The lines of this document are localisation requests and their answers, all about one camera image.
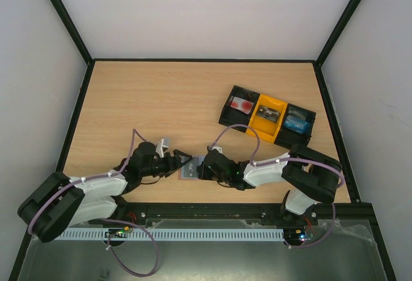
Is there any black bin left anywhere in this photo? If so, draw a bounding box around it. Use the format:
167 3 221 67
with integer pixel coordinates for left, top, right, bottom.
218 86 260 133

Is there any black bin right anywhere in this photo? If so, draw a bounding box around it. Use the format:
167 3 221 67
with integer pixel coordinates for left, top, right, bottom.
274 104 316 149

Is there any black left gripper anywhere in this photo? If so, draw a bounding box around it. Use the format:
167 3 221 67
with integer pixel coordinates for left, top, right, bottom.
140 149 192 177

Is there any dark card in yellow bin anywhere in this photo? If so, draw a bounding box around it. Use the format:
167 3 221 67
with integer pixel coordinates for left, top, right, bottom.
257 105 280 123

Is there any grey VIP credit card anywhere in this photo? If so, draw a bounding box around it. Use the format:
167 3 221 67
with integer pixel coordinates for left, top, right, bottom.
179 157 203 179

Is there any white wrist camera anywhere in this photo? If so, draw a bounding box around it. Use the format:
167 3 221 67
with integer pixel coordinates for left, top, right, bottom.
156 138 170 158
207 146 223 154

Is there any blue VIP credit card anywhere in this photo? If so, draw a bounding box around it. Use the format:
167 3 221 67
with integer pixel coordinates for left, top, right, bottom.
285 119 310 134

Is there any red white card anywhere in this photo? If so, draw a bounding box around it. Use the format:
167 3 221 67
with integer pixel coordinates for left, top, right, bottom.
230 96 254 114

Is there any yellow bin middle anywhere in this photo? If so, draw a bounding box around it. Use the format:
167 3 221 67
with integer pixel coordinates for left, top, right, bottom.
247 94 288 143

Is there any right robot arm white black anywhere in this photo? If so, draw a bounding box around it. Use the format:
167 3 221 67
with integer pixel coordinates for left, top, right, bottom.
196 144 345 224

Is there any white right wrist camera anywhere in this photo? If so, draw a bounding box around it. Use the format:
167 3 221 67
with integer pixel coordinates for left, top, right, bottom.
207 146 223 154

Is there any light blue slotted cable duct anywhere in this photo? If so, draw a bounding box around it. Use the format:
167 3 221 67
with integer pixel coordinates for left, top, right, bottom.
57 228 285 242

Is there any black bin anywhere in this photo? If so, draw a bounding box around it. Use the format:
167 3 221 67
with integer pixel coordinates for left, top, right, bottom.
274 104 316 149
218 86 260 133

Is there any black frame post right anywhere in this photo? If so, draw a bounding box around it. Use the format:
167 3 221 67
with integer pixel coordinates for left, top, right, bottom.
316 0 362 66

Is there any black frame post left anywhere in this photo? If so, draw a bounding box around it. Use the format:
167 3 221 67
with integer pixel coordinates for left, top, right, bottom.
50 0 93 65

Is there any black aluminium front rail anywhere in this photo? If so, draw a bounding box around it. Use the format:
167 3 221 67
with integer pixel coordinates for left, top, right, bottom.
33 201 374 226

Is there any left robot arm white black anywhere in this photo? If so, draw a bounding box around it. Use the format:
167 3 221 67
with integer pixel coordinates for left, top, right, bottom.
17 142 192 242

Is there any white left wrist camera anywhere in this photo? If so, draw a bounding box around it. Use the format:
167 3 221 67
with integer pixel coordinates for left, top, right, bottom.
156 138 170 158

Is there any black frame post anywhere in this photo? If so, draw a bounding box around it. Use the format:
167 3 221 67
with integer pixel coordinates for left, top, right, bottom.
316 0 362 66
50 0 93 65

